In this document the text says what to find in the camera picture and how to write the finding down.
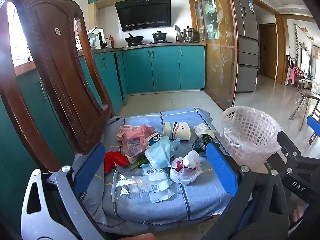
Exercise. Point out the black cooking pot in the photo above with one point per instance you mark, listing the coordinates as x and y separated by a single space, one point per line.
159 36

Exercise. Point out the brown bottle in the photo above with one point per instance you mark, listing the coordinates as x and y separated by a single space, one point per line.
112 42

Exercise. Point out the white kitchen appliance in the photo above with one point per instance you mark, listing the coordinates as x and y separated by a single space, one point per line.
100 38

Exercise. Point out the stainless steel pot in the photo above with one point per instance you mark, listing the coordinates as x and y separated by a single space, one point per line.
190 34

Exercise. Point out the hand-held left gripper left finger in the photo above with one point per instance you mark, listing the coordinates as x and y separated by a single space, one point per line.
88 170

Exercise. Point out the black plastic bag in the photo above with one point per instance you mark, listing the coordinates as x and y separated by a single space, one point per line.
200 145

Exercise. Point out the wooden door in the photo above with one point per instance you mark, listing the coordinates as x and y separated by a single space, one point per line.
267 51

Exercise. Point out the carved wooden chair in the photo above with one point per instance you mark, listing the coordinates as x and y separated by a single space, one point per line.
50 55

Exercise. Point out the green vegetable stems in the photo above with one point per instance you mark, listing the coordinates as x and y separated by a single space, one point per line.
137 165

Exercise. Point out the white printed paper wrapper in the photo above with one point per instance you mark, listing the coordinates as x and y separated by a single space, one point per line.
160 188

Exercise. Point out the white plastic lattice basket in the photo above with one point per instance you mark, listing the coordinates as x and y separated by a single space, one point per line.
252 152

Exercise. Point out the blue striped cloth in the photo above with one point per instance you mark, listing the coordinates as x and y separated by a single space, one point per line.
195 197

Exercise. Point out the pink hanging garment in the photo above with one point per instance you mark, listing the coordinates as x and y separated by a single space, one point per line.
290 76

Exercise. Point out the black range hood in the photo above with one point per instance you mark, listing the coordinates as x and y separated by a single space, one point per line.
143 12

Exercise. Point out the blue face mask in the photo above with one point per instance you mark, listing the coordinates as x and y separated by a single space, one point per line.
160 155

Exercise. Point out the teal base cabinets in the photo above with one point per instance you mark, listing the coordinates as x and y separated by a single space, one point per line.
165 67

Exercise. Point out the metal pot lid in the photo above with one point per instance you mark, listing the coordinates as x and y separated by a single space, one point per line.
178 33

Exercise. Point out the crumpled white tissue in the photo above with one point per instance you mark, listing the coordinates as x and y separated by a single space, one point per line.
200 128

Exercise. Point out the black wok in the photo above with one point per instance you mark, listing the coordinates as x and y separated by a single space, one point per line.
134 39

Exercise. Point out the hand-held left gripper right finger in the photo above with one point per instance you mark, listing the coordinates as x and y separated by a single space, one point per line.
221 170

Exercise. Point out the gas cooktop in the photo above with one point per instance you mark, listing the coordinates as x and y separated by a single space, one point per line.
150 43

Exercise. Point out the white striped paper cup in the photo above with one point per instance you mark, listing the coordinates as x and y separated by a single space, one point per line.
175 130

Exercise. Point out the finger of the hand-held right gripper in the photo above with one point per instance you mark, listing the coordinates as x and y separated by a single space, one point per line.
287 143
313 125

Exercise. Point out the wooden stool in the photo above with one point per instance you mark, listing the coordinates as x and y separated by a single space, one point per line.
303 105

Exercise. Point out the white plastic bag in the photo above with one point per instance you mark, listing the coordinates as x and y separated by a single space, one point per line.
186 176

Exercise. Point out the red plastic wrapper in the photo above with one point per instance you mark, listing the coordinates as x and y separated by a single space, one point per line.
115 160

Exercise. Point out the clear plastic packaging bag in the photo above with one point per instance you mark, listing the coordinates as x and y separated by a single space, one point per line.
128 183

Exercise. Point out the grey refrigerator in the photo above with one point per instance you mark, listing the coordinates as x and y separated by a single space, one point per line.
246 42

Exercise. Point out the etched glass partition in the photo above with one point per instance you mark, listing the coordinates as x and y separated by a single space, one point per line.
217 55

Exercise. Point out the pink plastic wrapper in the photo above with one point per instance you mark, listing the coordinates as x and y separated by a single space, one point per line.
132 133

